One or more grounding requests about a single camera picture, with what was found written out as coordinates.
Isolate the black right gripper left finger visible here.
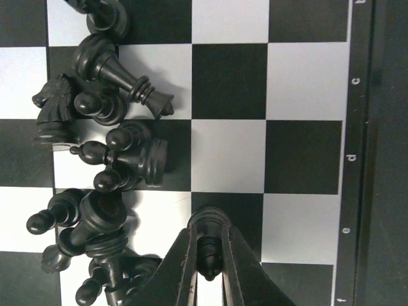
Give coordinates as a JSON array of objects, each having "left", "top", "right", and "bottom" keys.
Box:
[{"left": 124, "top": 227, "right": 197, "bottom": 306}]

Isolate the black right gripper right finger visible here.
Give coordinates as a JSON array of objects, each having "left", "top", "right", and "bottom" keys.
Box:
[{"left": 221, "top": 226, "right": 295, "bottom": 305}]

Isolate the black chess bishop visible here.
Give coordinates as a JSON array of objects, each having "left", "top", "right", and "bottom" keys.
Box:
[
  {"left": 69, "top": 138, "right": 168, "bottom": 193},
  {"left": 187, "top": 207, "right": 231, "bottom": 281}
]

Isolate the black chess rook lying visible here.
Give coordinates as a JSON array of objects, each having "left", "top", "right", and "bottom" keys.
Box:
[{"left": 41, "top": 190, "right": 128, "bottom": 273}]

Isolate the black chess bishop lying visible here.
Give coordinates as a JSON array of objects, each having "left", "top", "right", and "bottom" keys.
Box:
[{"left": 69, "top": 138, "right": 168, "bottom": 193}]

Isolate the black white chess board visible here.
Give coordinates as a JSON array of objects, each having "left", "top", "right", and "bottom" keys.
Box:
[{"left": 1, "top": 1, "right": 370, "bottom": 305}]

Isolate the black chess pawn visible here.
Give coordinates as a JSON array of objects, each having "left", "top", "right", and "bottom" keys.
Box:
[{"left": 74, "top": 89, "right": 128, "bottom": 126}]

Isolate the black chess knight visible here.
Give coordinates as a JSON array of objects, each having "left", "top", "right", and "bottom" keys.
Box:
[{"left": 32, "top": 73, "right": 79, "bottom": 147}]

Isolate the black chess queen lying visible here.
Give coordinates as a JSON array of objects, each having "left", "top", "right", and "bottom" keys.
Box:
[{"left": 71, "top": 34, "right": 175, "bottom": 119}]

